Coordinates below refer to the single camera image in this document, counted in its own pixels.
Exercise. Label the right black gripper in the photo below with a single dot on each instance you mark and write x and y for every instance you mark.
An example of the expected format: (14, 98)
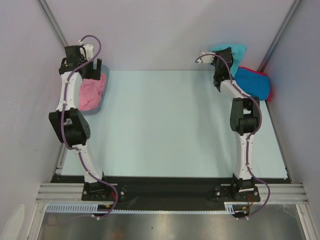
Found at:
(223, 58)

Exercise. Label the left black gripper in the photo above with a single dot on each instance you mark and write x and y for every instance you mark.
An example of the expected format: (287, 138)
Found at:
(94, 73)

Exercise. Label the teal t shirt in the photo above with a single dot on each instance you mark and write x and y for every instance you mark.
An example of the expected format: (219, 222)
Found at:
(238, 53)

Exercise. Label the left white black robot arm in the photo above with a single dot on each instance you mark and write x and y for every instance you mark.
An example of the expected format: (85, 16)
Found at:
(69, 124)

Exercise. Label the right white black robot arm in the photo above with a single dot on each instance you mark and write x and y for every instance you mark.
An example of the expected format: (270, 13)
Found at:
(245, 119)

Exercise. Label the grey plastic basket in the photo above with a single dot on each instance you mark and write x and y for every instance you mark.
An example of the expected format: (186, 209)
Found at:
(102, 105)

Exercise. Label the blue folded t shirt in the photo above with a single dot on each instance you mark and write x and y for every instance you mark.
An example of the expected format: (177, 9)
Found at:
(255, 83)

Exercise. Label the pink crumpled t shirt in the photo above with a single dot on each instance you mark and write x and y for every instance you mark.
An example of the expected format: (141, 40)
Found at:
(91, 92)

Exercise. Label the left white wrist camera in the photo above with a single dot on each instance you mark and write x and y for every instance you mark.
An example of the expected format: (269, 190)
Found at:
(87, 50)

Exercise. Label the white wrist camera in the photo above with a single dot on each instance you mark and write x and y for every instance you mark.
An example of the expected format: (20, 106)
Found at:
(207, 58)
(87, 50)

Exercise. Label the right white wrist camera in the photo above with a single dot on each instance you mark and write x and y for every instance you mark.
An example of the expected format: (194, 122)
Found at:
(207, 58)

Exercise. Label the left corner aluminium post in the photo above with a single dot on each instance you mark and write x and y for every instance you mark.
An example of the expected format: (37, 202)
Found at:
(53, 24)

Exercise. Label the corner aluminium post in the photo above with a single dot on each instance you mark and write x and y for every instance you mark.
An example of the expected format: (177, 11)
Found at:
(280, 33)
(53, 24)

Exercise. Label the right corner aluminium post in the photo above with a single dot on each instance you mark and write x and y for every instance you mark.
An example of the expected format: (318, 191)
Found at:
(280, 33)

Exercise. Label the aluminium frame rail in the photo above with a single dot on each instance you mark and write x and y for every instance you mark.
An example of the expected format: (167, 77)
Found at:
(57, 192)

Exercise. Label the grey slotted cable duct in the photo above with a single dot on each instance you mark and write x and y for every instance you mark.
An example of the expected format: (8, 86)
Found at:
(95, 208)

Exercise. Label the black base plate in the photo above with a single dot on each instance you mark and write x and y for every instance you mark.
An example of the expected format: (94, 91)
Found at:
(173, 194)

